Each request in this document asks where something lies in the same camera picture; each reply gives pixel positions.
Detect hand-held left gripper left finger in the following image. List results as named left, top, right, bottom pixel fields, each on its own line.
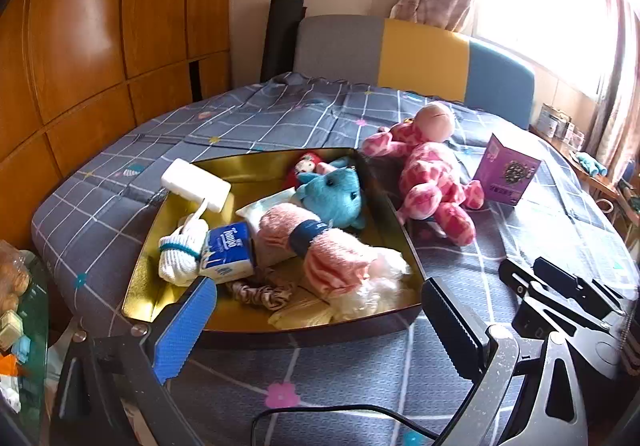
left=52, top=276, right=218, bottom=446

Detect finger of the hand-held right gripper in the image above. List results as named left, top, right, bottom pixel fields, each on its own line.
left=499, top=258, right=615, bottom=334
left=532, top=256, right=626, bottom=318

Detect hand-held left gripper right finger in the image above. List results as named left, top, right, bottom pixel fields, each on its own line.
left=420, top=277, right=588, bottom=446

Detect white sock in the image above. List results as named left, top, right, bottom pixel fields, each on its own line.
left=158, top=218, right=209, bottom=285

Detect patterned hair scrunchie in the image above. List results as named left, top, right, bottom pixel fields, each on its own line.
left=227, top=278, right=293, bottom=312

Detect white fluffy plush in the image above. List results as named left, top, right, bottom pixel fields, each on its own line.
left=330, top=248, right=411, bottom=322

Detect blue white tissue pack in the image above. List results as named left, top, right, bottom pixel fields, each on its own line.
left=200, top=221, right=257, bottom=284

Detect cream sock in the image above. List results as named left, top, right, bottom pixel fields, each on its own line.
left=267, top=298, right=333, bottom=329

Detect pink towel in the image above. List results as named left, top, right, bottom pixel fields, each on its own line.
left=257, top=203, right=373, bottom=297

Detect white foam block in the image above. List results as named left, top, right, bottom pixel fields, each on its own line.
left=161, top=158, right=232, bottom=213

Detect white packet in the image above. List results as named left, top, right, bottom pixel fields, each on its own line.
left=235, top=188, right=298, bottom=228

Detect gold tin box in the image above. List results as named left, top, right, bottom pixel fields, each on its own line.
left=121, top=148, right=427, bottom=333

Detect teal plush toy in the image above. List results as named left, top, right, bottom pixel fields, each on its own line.
left=292, top=167, right=367, bottom=232

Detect red strawberry knitted doll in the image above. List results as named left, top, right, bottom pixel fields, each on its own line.
left=285, top=152, right=323, bottom=189

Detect wooden desk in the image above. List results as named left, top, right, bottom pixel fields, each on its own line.
left=530, top=126, right=640, bottom=227

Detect purple cardboard box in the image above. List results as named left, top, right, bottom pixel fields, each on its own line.
left=472, top=132, right=543, bottom=206

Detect teal plush on desk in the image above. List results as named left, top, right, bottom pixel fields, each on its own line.
left=575, top=151, right=608, bottom=178

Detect pink giraffe plush toy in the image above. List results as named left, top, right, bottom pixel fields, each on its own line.
left=362, top=101, right=486, bottom=247

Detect glass side table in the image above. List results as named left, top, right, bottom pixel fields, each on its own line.
left=0, top=241, right=51, bottom=446

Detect white tin can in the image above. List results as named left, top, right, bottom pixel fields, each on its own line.
left=537, top=103, right=571, bottom=139

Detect clear snack bag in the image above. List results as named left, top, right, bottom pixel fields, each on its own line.
left=0, top=241, right=33, bottom=312

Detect grey yellow blue headboard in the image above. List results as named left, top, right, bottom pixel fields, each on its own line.
left=292, top=15, right=536, bottom=131

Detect window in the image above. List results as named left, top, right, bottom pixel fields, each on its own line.
left=472, top=0, right=626, bottom=97

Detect black rolled mat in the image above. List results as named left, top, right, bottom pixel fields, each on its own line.
left=260, top=0, right=307, bottom=83

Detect wooden wardrobe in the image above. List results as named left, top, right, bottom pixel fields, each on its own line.
left=0, top=0, right=236, bottom=252

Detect black cable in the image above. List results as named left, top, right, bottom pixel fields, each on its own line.
left=250, top=405, right=443, bottom=446

